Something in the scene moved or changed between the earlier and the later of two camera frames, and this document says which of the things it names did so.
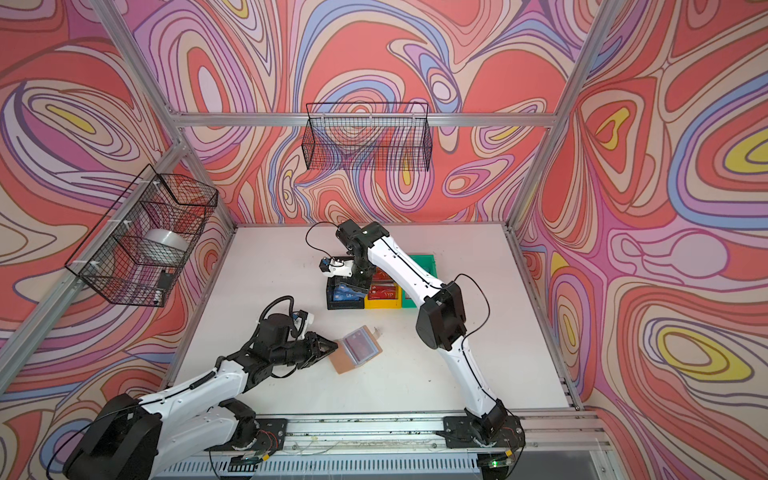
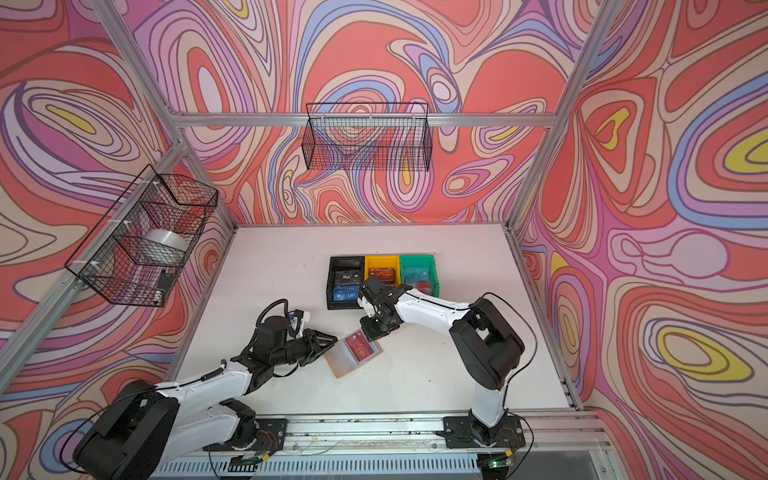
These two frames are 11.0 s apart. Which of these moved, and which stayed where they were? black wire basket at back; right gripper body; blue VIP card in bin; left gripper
Moved: right gripper body
Stayed: black wire basket at back; blue VIP card in bin; left gripper
